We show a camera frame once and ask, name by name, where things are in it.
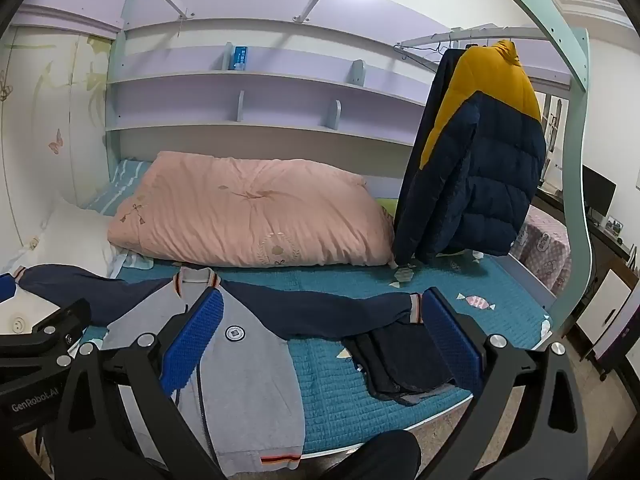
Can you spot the teal quilted bed cover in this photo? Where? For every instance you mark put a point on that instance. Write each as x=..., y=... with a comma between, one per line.
x=340, y=400

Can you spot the small blue box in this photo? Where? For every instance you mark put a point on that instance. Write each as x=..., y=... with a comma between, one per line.
x=240, y=58

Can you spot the lilac wall shelf unit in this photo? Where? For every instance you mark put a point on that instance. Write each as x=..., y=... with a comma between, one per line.
x=280, y=90

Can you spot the black computer monitor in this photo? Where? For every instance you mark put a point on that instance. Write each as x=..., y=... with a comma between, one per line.
x=597, y=192

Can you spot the pale green bed frame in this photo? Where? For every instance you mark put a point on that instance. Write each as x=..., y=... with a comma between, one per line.
x=575, y=160

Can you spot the dark folded pants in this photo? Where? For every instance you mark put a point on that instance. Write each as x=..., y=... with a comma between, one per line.
x=400, y=360

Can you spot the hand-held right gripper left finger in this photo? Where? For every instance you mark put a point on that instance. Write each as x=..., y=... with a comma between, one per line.
x=195, y=340

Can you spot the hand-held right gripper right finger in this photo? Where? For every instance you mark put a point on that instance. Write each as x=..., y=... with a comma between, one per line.
x=447, y=335

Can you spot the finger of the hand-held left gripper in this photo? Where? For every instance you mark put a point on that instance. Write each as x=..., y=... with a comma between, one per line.
x=55, y=325
x=6, y=287

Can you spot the pink duvet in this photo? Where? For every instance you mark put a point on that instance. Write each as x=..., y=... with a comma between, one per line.
x=250, y=210

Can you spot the dark wooden desk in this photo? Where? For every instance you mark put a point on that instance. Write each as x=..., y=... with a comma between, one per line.
x=612, y=250

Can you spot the white pillow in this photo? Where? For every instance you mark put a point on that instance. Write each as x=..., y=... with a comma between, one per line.
x=75, y=235

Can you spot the pink patterned cloth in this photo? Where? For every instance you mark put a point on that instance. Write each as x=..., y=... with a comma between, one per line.
x=545, y=245

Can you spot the white cabinet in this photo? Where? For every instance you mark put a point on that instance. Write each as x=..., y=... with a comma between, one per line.
x=602, y=310

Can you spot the grey navy zip jacket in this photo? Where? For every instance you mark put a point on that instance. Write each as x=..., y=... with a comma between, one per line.
x=250, y=360

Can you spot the metal clothes rack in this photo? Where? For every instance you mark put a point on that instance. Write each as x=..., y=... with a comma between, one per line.
x=440, y=37

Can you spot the light blue striped sheet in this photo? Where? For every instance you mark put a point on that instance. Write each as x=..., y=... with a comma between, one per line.
x=120, y=185

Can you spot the person's dark trouser leg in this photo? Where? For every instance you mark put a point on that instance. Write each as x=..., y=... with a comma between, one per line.
x=375, y=457

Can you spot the yellow navy puffer jacket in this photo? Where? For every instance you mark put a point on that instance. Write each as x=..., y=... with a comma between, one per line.
x=490, y=160

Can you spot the dark hanging coat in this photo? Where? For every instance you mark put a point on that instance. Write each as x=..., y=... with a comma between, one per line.
x=415, y=200

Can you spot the white wall socket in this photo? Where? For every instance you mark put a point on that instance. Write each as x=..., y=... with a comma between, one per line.
x=17, y=324

